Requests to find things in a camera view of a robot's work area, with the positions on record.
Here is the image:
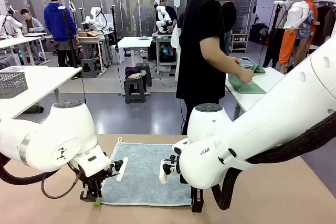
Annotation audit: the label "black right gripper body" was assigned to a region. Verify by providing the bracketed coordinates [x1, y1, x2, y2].
[190, 185, 205, 198]

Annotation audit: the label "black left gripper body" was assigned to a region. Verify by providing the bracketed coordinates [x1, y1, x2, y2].
[81, 174, 106, 193]

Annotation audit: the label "grey-blue terry towel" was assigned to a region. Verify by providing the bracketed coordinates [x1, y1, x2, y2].
[100, 136, 192, 207]

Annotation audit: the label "person's right forearm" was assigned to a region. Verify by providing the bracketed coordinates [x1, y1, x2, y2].
[207, 48, 246, 78]

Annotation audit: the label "grey plastic lattice basket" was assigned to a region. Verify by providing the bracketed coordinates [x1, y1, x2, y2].
[0, 71, 28, 99]

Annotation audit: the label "person's right hand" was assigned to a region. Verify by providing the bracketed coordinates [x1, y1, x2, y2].
[236, 67, 255, 84]

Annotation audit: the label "person's left hand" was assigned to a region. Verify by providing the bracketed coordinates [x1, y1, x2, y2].
[226, 56, 241, 67]

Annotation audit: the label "dark green floor bundle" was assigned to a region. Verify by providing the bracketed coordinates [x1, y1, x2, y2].
[25, 104, 45, 115]

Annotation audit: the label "grey plastic step stool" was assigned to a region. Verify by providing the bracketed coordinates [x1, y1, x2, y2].
[124, 76, 147, 104]
[135, 62, 153, 88]
[80, 57, 100, 78]

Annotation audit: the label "dark and beige clothes pile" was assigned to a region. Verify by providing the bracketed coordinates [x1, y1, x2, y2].
[124, 66, 143, 80]

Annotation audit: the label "person in black T-shirt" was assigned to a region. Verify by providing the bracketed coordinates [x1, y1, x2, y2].
[175, 0, 229, 135]

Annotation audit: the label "white robot workbench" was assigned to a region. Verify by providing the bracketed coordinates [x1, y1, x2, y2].
[75, 34, 114, 74]

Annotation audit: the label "white height-adjustable desk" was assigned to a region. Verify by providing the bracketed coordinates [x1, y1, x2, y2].
[117, 36, 153, 96]

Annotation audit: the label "brown cardboard box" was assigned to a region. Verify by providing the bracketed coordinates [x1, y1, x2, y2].
[78, 30, 102, 38]

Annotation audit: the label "black tripod pole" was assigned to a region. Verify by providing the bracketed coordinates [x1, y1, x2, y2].
[110, 5, 119, 51]
[57, 5, 78, 69]

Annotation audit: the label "person in white hoodie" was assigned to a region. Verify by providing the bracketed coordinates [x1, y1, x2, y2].
[170, 23, 182, 77]

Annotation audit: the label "low shoe shelf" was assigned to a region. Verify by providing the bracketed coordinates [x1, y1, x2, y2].
[230, 33, 249, 54]

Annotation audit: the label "long white work desk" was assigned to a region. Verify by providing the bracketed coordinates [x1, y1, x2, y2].
[0, 36, 50, 66]

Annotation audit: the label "person in blue hoodie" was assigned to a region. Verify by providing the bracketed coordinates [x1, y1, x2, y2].
[44, 0, 80, 68]

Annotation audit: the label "seated person in grey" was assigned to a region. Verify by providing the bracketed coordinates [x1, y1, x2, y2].
[20, 8, 45, 35]

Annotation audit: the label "black luggage stack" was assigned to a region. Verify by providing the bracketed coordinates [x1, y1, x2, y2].
[249, 23, 269, 45]

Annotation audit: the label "mannequin with orange trousers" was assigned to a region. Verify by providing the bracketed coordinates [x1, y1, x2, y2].
[278, 0, 311, 71]

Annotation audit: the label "person with grey cap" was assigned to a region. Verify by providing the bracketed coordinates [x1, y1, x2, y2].
[156, 0, 178, 35]

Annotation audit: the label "person in black hoodie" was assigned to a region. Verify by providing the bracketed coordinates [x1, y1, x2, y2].
[222, 1, 237, 57]

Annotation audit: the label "mannequin with grey top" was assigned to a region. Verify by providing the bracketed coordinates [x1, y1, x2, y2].
[278, 0, 295, 29]

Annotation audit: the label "dark garments on rack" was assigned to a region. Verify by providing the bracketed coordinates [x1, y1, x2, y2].
[313, 0, 336, 46]

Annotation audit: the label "mannequin with orange shirt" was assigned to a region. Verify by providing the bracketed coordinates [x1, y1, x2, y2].
[291, 0, 321, 69]

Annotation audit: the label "left gripper thin black cable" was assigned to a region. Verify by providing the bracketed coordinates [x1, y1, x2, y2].
[40, 167, 82, 200]

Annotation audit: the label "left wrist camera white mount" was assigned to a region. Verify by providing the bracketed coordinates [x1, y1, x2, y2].
[109, 156, 129, 182]

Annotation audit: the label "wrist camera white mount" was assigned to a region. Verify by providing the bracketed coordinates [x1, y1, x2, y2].
[109, 156, 129, 182]
[159, 154, 182, 184]

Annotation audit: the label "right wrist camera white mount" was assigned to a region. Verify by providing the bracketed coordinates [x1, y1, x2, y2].
[159, 154, 182, 184]

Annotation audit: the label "right arm black cable sleeve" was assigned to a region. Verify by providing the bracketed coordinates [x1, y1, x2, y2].
[211, 110, 336, 211]

